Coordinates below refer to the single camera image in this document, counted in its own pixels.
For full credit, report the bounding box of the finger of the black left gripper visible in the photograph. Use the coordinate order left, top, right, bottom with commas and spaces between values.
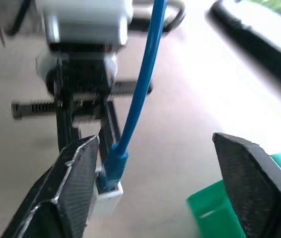
56, 106, 82, 151
97, 101, 121, 165

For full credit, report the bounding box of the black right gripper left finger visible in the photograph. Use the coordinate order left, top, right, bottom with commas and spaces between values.
1, 135, 100, 238

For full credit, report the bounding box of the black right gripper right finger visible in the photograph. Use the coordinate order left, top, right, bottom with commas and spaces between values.
212, 132, 281, 238

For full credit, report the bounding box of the white coupler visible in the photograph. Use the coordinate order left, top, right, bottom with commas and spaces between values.
90, 165, 124, 221

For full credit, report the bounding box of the blue network cable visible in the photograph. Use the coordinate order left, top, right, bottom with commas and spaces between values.
100, 0, 167, 192

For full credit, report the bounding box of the green plastic bin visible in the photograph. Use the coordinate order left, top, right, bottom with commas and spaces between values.
186, 150, 281, 238

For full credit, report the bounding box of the black bar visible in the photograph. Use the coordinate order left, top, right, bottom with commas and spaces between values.
206, 0, 281, 102

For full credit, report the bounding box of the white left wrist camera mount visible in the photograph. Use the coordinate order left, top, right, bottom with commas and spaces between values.
35, 0, 134, 84

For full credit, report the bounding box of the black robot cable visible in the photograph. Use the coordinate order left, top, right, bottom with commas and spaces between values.
5, 0, 31, 37
130, 0, 187, 33

